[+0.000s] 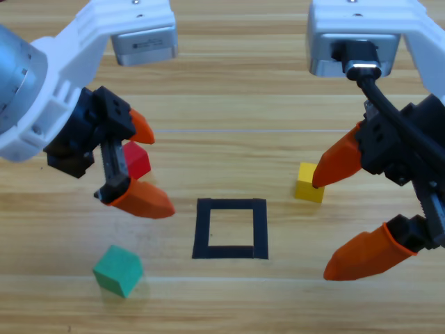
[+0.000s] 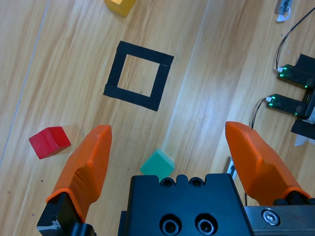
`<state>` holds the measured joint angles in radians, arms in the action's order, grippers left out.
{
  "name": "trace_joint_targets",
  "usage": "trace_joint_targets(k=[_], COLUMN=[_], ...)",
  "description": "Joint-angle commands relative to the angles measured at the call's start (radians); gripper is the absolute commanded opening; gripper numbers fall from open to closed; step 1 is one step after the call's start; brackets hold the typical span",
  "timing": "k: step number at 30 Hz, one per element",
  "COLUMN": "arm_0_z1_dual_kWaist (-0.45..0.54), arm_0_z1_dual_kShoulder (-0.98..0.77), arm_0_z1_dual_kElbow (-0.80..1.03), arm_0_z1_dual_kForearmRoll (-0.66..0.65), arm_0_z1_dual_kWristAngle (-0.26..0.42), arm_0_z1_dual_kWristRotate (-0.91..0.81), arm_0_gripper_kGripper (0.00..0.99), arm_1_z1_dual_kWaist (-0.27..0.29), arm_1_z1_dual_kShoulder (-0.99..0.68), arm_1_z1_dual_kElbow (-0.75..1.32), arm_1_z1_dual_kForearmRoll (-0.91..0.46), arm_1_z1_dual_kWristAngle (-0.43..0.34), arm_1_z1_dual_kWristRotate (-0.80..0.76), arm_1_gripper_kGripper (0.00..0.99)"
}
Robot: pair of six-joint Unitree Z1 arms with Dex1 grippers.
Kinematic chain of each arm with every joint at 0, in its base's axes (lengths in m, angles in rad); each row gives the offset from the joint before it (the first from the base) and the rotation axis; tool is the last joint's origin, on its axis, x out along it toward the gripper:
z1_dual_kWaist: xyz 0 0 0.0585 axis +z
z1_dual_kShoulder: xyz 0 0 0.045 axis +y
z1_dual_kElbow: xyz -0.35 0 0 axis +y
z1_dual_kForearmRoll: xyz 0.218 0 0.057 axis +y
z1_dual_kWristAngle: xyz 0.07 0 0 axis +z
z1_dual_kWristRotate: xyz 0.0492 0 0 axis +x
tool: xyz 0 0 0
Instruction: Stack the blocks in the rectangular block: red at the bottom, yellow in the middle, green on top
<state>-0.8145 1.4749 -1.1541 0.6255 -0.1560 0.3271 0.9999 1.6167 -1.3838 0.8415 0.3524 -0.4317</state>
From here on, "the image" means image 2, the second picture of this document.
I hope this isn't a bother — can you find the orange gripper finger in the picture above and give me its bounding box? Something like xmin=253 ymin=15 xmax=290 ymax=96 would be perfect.
xmin=225 ymin=121 xmax=312 ymax=206
xmin=36 ymin=124 xmax=113 ymax=236

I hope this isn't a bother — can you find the red wooden block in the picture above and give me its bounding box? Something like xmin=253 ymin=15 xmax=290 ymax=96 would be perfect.
xmin=29 ymin=126 xmax=72 ymax=160

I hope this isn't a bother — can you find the green wooden block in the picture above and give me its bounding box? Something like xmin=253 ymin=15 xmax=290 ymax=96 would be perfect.
xmin=139 ymin=148 xmax=176 ymax=182

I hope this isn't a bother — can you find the yellow wooden block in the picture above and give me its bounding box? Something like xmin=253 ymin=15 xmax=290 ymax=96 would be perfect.
xmin=103 ymin=0 xmax=137 ymax=18

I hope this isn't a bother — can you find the white plastic scrap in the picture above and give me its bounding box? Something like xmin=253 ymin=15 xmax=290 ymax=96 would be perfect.
xmin=276 ymin=7 xmax=292 ymax=23
xmin=294 ymin=134 xmax=310 ymax=147

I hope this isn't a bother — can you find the black hub base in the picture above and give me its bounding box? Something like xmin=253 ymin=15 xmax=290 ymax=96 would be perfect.
xmin=291 ymin=53 xmax=315 ymax=141

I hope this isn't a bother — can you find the black module with green lights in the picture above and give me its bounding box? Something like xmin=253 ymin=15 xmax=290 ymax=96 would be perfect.
xmin=267 ymin=93 xmax=308 ymax=117
xmin=278 ymin=64 xmax=315 ymax=89

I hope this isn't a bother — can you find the black tape square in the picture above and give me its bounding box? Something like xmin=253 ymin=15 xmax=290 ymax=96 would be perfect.
xmin=102 ymin=40 xmax=175 ymax=113

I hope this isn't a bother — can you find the silver aluminium rail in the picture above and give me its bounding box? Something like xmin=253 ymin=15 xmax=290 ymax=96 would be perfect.
xmin=225 ymin=157 xmax=238 ymax=181

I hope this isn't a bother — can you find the thin black module cable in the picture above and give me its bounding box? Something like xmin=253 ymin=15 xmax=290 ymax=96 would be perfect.
xmin=251 ymin=97 xmax=269 ymax=129
xmin=275 ymin=6 xmax=315 ymax=71

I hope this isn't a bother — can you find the silver metal bracket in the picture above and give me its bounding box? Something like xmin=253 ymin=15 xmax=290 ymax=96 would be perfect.
xmin=275 ymin=0 xmax=293 ymax=14

